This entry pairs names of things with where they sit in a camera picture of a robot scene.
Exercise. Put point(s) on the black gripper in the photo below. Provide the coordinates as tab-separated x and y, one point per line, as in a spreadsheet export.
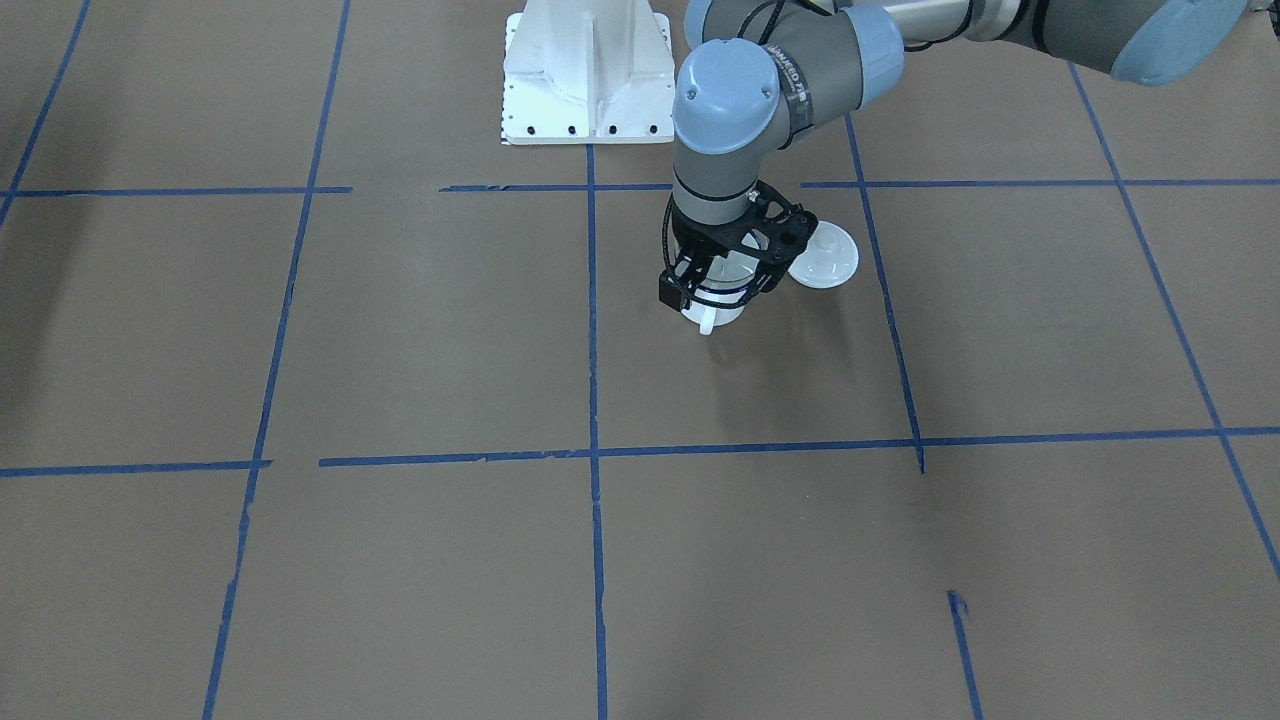
697	239

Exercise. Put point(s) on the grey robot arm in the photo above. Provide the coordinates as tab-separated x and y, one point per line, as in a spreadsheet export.
759	79

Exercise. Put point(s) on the white enamel mug blue rim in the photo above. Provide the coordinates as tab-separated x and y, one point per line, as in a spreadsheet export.
716	299

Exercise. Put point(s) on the white ceramic lid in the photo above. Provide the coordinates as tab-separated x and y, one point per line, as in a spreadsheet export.
830	259

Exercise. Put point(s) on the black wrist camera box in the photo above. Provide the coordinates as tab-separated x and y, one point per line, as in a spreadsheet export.
672	292

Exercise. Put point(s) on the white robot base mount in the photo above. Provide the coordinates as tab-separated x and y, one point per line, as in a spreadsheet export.
587	72

